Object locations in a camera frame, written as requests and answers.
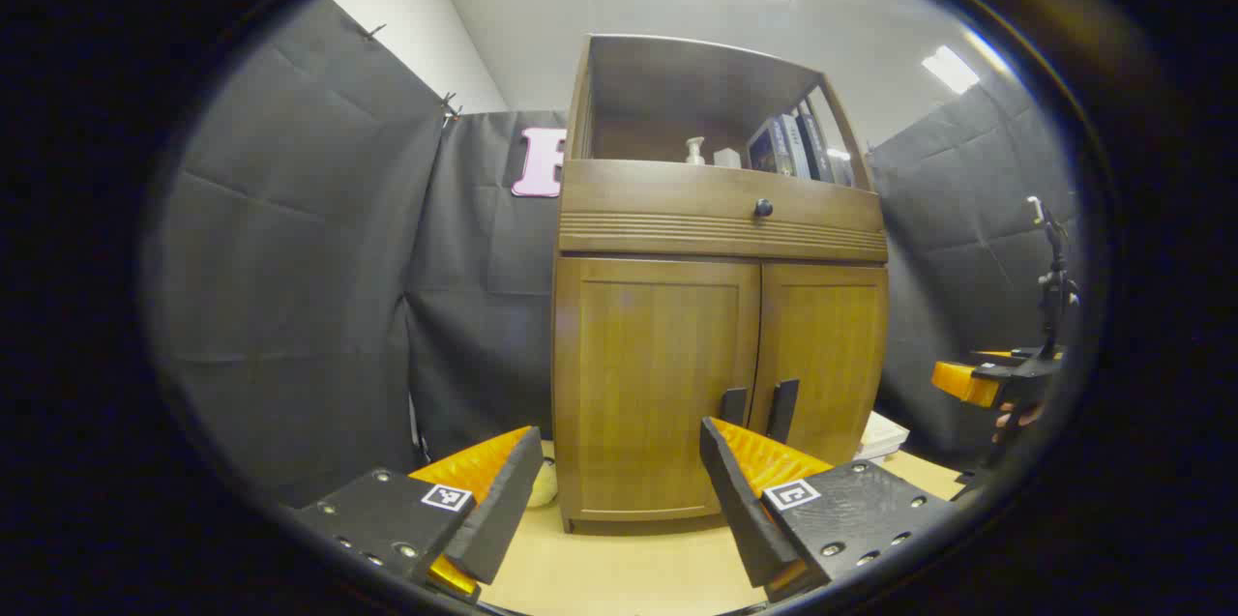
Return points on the cream cover book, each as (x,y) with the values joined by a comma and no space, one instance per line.
(885,427)

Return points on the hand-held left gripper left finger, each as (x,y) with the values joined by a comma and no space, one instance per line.
(503,510)

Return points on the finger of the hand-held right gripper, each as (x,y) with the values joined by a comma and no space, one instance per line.
(967,384)

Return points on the small ceiling light panel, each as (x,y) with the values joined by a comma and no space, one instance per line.
(951,70)

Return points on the round black drawer knob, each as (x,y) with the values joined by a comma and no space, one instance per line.
(763,208)

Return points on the small white box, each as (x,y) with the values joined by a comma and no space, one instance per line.
(727,159)

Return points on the wooden cabinet drawer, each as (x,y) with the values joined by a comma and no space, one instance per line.
(677,200)

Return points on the black backdrop cloth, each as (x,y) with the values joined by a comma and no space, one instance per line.
(290,258)

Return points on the white pump bottle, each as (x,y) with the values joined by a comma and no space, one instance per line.
(694,152)

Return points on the wooden double-door shoe cabinet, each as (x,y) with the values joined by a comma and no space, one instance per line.
(721,210)

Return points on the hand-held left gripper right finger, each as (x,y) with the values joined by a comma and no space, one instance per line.
(740,510)

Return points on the pale yellow fluffy object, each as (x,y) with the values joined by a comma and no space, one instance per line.
(544,497)

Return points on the white flat book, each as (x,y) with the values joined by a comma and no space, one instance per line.
(875,452)

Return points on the wooden shoe cabinet door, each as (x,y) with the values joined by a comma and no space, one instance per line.
(648,374)
(832,345)

